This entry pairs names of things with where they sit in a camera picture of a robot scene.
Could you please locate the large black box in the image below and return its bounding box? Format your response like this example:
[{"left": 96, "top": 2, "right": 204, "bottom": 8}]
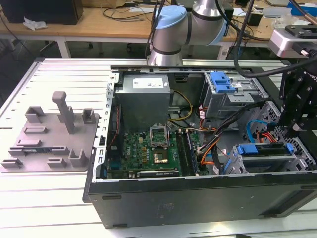
[{"left": 0, "top": 0, "right": 84, "bottom": 26}]

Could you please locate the orange power wire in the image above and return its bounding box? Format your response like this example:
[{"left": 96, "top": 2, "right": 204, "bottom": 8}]
[{"left": 257, "top": 131, "right": 279, "bottom": 143}]

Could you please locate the black PC case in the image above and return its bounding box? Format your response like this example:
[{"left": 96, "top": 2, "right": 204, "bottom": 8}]
[{"left": 83, "top": 64, "right": 317, "bottom": 229}]

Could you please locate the black case fan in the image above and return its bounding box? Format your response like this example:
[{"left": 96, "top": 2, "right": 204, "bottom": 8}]
[{"left": 106, "top": 103, "right": 124, "bottom": 156}]

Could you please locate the crumpled white wrapping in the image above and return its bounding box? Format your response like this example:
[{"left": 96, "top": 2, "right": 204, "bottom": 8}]
[{"left": 23, "top": 16, "right": 48, "bottom": 32}]

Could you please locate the green motherboard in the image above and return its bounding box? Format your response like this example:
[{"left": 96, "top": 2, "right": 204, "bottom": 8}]
[{"left": 106, "top": 130, "right": 211, "bottom": 178}]

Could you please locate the CPU socket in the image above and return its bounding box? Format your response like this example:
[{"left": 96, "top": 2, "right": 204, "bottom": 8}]
[{"left": 151, "top": 147, "right": 170, "bottom": 165}]

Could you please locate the grey metal disk bay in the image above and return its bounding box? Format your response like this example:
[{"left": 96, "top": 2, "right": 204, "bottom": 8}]
[{"left": 219, "top": 142, "right": 313, "bottom": 174}]

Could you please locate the grey optical drive cage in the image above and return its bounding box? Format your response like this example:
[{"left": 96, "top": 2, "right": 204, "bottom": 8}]
[{"left": 200, "top": 71, "right": 269, "bottom": 119}]

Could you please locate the clear plastic bag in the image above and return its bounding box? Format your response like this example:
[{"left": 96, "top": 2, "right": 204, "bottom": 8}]
[{"left": 272, "top": 13, "right": 295, "bottom": 28}]

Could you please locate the blue cardboard box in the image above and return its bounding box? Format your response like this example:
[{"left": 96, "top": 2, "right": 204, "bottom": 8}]
[{"left": 287, "top": 0, "right": 317, "bottom": 16}]

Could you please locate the installed RAM stick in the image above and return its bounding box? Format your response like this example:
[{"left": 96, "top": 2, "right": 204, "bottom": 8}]
[{"left": 185, "top": 130, "right": 199, "bottom": 174}]

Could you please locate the black gripper finger with link bars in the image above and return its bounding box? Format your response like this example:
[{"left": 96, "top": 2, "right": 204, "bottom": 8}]
[{"left": 292, "top": 96, "right": 317, "bottom": 132}]

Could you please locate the blue plastic drive latch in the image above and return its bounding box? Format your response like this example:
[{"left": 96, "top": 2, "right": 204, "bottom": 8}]
[{"left": 209, "top": 71, "right": 236, "bottom": 94}]

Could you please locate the black gripper finger with wide plate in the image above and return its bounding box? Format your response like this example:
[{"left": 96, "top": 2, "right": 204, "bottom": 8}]
[{"left": 277, "top": 70, "right": 307, "bottom": 139}]

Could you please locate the wooden desk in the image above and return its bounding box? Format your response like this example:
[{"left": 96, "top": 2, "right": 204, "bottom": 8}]
[
  {"left": 221, "top": 4, "right": 317, "bottom": 59},
  {"left": 0, "top": 4, "right": 156, "bottom": 58}
]

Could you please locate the loose RAM stick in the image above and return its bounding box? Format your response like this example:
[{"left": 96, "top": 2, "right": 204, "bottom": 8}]
[{"left": 21, "top": 148, "right": 52, "bottom": 153}]

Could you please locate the black sleeved wire bundle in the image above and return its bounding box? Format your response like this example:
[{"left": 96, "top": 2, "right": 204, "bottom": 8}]
[{"left": 197, "top": 103, "right": 264, "bottom": 174}]

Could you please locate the small black box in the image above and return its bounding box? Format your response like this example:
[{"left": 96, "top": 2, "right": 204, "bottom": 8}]
[{"left": 247, "top": 11, "right": 263, "bottom": 27}]

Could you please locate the metal socket cover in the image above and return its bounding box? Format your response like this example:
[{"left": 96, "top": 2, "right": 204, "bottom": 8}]
[{"left": 148, "top": 123, "right": 170, "bottom": 148}]

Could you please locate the thick black camera cable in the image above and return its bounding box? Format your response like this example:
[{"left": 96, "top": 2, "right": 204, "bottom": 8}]
[{"left": 232, "top": 0, "right": 317, "bottom": 77}]

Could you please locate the blue data wire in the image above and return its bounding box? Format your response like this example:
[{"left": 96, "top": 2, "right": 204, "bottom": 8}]
[{"left": 246, "top": 119, "right": 269, "bottom": 144}]

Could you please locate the grey parts rack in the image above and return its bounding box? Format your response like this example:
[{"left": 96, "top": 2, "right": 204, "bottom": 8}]
[{"left": 0, "top": 91, "right": 101, "bottom": 173}]

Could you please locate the grey power supply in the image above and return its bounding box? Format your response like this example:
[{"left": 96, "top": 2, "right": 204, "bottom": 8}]
[{"left": 115, "top": 74, "right": 171, "bottom": 132}]

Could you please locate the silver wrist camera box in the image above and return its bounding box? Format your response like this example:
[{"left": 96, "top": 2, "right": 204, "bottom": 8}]
[{"left": 268, "top": 24, "right": 317, "bottom": 59}]

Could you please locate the hard disk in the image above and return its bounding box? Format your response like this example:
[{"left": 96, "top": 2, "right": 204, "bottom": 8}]
[{"left": 223, "top": 142, "right": 295, "bottom": 174}]

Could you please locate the black graphics card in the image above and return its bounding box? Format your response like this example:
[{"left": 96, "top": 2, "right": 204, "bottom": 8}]
[{"left": 135, "top": 168, "right": 180, "bottom": 178}]

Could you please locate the yellow wire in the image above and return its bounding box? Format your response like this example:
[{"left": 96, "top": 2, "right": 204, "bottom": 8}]
[{"left": 168, "top": 90, "right": 194, "bottom": 122}]

